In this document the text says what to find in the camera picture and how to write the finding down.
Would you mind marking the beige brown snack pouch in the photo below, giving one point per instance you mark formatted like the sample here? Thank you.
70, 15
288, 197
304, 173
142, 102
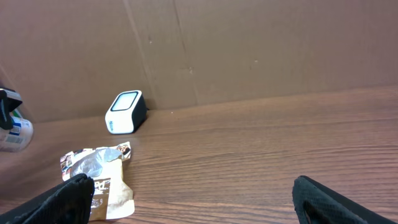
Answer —
112, 198

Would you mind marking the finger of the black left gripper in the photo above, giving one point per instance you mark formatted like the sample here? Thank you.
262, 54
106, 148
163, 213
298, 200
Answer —
10, 100

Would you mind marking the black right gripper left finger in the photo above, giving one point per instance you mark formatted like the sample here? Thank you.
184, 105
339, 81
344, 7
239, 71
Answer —
69, 202

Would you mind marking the green lid jar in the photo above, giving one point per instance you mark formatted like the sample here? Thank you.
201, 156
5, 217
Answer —
16, 133

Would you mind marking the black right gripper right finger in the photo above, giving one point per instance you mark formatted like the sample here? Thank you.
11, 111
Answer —
315, 203

